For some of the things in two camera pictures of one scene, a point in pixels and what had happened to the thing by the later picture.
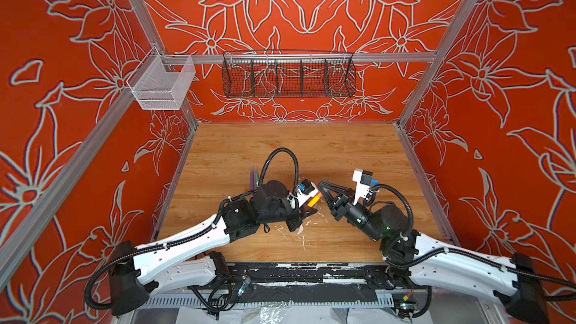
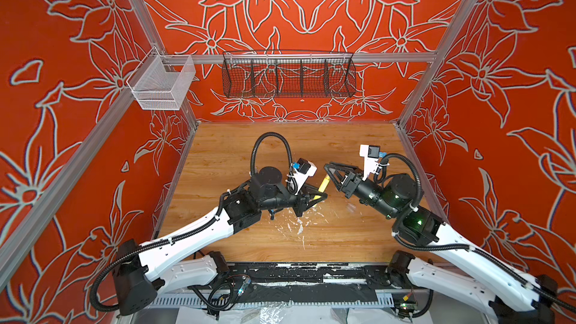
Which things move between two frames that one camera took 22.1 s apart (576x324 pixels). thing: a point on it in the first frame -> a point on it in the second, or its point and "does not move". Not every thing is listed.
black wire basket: x=289 y=74 does not move
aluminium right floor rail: x=445 y=223 does not move
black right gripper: x=340 y=208 -> x=349 y=184
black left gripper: x=293 y=220 -> x=302 y=201
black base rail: x=308 y=282 does not move
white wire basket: x=161 y=82 does not move
